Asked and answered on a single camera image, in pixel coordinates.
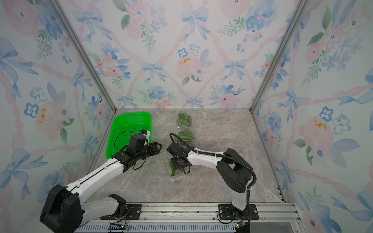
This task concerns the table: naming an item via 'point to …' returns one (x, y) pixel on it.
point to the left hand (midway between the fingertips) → (160, 145)
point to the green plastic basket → (123, 126)
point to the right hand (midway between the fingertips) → (177, 164)
